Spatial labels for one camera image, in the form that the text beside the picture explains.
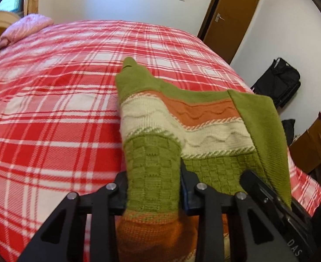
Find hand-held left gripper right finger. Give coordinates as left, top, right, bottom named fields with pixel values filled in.
left=179, top=160, right=290, bottom=262

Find red plaid blanket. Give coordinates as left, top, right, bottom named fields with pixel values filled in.
left=0, top=19, right=321, bottom=262

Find brown wooden door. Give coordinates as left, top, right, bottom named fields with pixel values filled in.
left=197, top=0, right=262, bottom=64

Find black suitcase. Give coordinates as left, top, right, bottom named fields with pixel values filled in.
left=250, top=58, right=301, bottom=109

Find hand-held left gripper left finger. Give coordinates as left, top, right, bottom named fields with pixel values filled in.
left=17, top=171, right=129, bottom=262

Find green striped knit sweater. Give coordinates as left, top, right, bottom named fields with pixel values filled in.
left=115, top=57, right=292, bottom=262

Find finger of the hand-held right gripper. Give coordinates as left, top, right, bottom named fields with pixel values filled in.
left=240, top=170, right=290, bottom=220

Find small black bag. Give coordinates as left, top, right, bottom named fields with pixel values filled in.
left=282, top=119, right=297, bottom=146

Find brown wooden cabinet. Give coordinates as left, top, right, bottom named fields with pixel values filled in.
left=288, top=110, right=321, bottom=182

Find pink quilted pillow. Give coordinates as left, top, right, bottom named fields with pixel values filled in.
left=0, top=14, right=54, bottom=48

